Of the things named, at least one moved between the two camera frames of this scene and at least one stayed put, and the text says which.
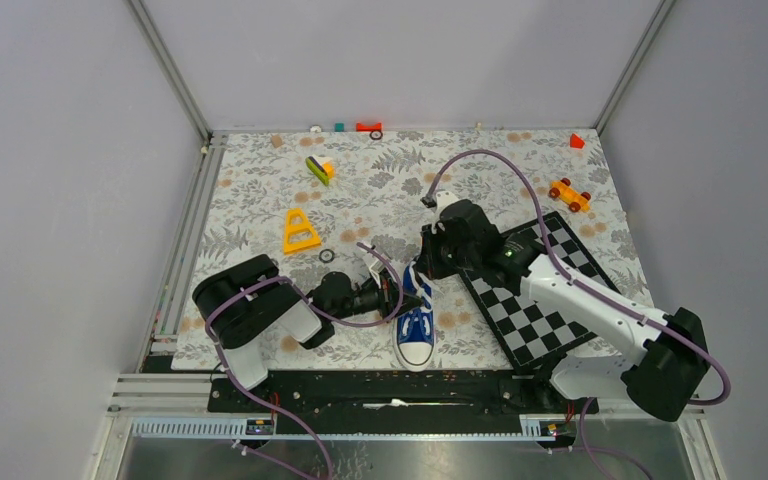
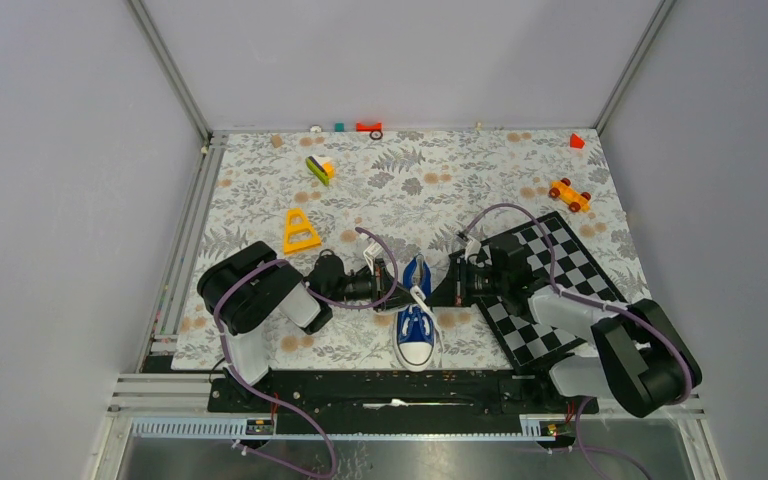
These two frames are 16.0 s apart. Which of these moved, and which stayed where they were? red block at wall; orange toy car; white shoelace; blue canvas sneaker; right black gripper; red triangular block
Moved: right black gripper; white shoelace
Stayed: red block at wall; orange toy car; blue canvas sneaker; red triangular block
